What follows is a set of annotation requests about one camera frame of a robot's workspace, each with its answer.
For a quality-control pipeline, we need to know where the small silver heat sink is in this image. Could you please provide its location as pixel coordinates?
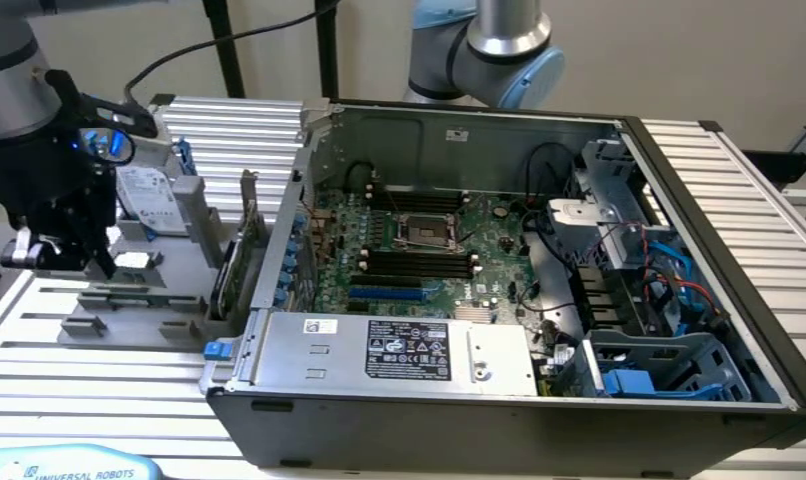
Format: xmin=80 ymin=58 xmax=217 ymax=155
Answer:
xmin=452 ymin=304 xmax=496 ymax=325

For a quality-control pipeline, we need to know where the silver power supply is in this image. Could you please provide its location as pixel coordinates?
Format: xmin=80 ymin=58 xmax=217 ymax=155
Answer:
xmin=241 ymin=310 xmax=539 ymax=397

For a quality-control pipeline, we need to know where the red wire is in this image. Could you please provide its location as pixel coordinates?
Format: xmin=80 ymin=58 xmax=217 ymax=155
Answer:
xmin=665 ymin=277 xmax=719 ymax=314

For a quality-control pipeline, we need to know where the grey blue drive cage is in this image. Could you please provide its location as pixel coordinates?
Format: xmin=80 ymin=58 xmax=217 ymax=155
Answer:
xmin=561 ymin=328 xmax=756 ymax=403

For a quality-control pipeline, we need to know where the black stand post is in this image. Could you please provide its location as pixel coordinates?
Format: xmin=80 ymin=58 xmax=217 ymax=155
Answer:
xmin=312 ymin=0 xmax=341 ymax=100
xmin=200 ymin=0 xmax=246 ymax=99

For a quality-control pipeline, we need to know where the grey parts rack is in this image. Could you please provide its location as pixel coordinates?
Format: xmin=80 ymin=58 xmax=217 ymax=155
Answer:
xmin=54 ymin=174 xmax=275 ymax=347

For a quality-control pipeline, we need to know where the green motherboard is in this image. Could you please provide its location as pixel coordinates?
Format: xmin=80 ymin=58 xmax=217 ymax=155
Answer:
xmin=295 ymin=187 xmax=551 ymax=331

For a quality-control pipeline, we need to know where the black fan shroud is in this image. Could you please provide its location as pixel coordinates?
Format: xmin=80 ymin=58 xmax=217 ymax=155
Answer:
xmin=567 ymin=263 xmax=648 ymax=334

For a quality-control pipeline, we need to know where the black open PC case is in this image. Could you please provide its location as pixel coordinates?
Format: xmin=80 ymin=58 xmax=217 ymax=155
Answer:
xmin=205 ymin=97 xmax=806 ymax=469

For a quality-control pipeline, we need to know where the green graphics card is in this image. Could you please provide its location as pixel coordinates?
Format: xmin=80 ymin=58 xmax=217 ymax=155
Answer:
xmin=206 ymin=168 xmax=271 ymax=322

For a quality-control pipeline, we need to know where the CPU socket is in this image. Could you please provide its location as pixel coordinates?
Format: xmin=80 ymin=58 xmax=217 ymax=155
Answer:
xmin=387 ymin=210 xmax=463 ymax=251

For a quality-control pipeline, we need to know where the short black wire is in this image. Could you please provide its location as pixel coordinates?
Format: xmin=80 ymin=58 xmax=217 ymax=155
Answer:
xmin=344 ymin=160 xmax=379 ymax=190

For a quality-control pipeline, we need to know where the blue wire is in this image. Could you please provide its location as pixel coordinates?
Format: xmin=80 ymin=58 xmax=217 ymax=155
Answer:
xmin=644 ymin=239 xmax=696 ymax=336

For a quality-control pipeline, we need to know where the black camera cable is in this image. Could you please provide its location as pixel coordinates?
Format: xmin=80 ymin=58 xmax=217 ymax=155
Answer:
xmin=121 ymin=0 xmax=343 ymax=109

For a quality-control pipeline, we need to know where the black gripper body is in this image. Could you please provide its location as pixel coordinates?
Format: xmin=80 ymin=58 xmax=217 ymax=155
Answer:
xmin=0 ymin=137 xmax=121 ymax=221

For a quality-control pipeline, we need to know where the silver disk bay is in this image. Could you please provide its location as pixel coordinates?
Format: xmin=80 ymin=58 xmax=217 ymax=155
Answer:
xmin=545 ymin=137 xmax=672 ymax=274

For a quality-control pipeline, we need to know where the black RAM slot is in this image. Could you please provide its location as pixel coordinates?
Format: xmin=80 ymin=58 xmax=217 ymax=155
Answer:
xmin=368 ymin=191 xmax=461 ymax=200
xmin=360 ymin=248 xmax=476 ymax=260
xmin=368 ymin=196 xmax=461 ymax=205
xmin=368 ymin=201 xmax=461 ymax=210
xmin=368 ymin=206 xmax=461 ymax=215
xmin=360 ymin=262 xmax=476 ymax=273
xmin=360 ymin=255 xmax=476 ymax=266
xmin=360 ymin=269 xmax=476 ymax=280

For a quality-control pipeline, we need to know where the silver CPU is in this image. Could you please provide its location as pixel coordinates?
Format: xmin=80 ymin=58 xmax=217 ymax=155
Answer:
xmin=110 ymin=251 xmax=162 ymax=271

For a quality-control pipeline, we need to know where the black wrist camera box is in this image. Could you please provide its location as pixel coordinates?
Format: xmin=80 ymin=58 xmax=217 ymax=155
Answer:
xmin=74 ymin=93 xmax=158 ymax=166

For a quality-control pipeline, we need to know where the silver hard disk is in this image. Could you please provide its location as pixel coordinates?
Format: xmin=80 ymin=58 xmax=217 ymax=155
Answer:
xmin=113 ymin=166 xmax=192 ymax=237

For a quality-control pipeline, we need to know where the blue expansion slot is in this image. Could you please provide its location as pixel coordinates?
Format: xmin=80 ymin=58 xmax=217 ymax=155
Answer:
xmin=347 ymin=293 xmax=423 ymax=305
xmin=347 ymin=285 xmax=424 ymax=298

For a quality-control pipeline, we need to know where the black looped wire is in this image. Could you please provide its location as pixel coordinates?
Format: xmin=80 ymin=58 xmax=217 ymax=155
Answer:
xmin=523 ymin=141 xmax=581 ymax=204

